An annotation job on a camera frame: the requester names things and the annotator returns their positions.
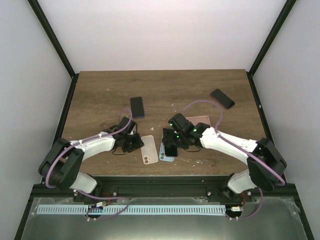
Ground black frame post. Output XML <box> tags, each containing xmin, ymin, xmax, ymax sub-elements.
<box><xmin>248</xmin><ymin>0</ymin><xmax>297</xmax><ymax>76</ymax></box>
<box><xmin>27</xmin><ymin>0</ymin><xmax>76</xmax><ymax>79</ymax></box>

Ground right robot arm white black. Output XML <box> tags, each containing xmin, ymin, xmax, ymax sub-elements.
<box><xmin>162</xmin><ymin>113</ymin><xmax>287</xmax><ymax>202</ymax></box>

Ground pink phone case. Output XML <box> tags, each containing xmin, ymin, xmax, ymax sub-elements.
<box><xmin>186</xmin><ymin>115</ymin><xmax>211</xmax><ymax>133</ymax></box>

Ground light blue slotted cable duct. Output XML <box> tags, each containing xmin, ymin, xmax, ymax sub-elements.
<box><xmin>36</xmin><ymin>204</ymin><xmax>226</xmax><ymax>216</ymax></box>

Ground blue phone black screen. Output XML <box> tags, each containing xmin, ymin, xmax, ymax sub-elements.
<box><xmin>130</xmin><ymin>96</ymin><xmax>145</xmax><ymax>119</ymax></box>

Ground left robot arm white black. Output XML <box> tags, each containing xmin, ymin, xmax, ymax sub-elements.
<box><xmin>38</xmin><ymin>117</ymin><xmax>145</xmax><ymax>202</ymax></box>

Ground right black table edge rail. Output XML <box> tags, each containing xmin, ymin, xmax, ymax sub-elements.
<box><xmin>246</xmin><ymin>72</ymin><xmax>274</xmax><ymax>143</ymax></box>

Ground left black table edge rail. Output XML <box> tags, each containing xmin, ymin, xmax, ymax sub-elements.
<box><xmin>52</xmin><ymin>73</ymin><xmax>80</xmax><ymax>146</ymax></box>

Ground black table edge rail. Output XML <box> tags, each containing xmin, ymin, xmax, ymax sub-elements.
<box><xmin>52</xmin><ymin>73</ymin><xmax>80</xmax><ymax>146</ymax></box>
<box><xmin>246</xmin><ymin>72</ymin><xmax>274</xmax><ymax>143</ymax></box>

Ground left black frame post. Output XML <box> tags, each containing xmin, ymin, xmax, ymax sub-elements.
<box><xmin>27</xmin><ymin>0</ymin><xmax>76</xmax><ymax>79</ymax></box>

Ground light blue phone case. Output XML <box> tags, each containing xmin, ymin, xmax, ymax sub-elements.
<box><xmin>158</xmin><ymin>143</ymin><xmax>175</xmax><ymax>162</ymax></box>

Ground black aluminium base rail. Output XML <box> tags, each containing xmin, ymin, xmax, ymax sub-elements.
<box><xmin>72</xmin><ymin>175</ymin><xmax>253</xmax><ymax>203</ymax></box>

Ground beige phone case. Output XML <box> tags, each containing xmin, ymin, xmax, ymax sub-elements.
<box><xmin>141</xmin><ymin>135</ymin><xmax>159</xmax><ymax>165</ymax></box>

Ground white phone black screen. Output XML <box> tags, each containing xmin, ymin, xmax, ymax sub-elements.
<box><xmin>164</xmin><ymin>145</ymin><xmax>178</xmax><ymax>158</ymax></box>

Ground right black frame post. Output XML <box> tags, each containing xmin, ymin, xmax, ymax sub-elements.
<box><xmin>248</xmin><ymin>0</ymin><xmax>297</xmax><ymax>76</ymax></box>

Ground red phone black screen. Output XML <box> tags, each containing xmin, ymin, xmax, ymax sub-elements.
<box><xmin>210</xmin><ymin>88</ymin><xmax>235</xmax><ymax>109</ymax></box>

